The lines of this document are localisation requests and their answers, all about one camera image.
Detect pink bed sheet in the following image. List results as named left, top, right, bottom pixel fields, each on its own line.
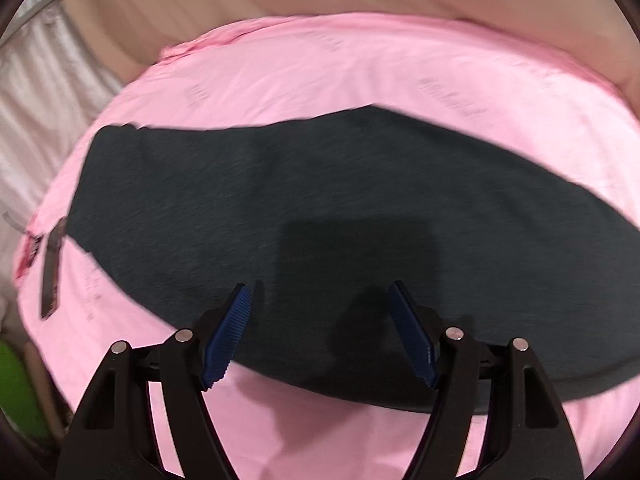
left=14, top=13, right=639, bottom=479

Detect black eyeglasses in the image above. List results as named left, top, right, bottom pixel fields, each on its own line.
left=2, top=210, right=43, bottom=271

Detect white satin curtain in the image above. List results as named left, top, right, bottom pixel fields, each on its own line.
left=0, top=0, right=122, bottom=330

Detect dark grey pants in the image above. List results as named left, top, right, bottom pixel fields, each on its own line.
left=66, top=106, right=639, bottom=413

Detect black smartphone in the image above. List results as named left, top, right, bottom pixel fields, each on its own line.
left=40, top=217, right=66, bottom=320

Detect green object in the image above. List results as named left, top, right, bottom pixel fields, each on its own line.
left=0, top=341, right=50, bottom=440

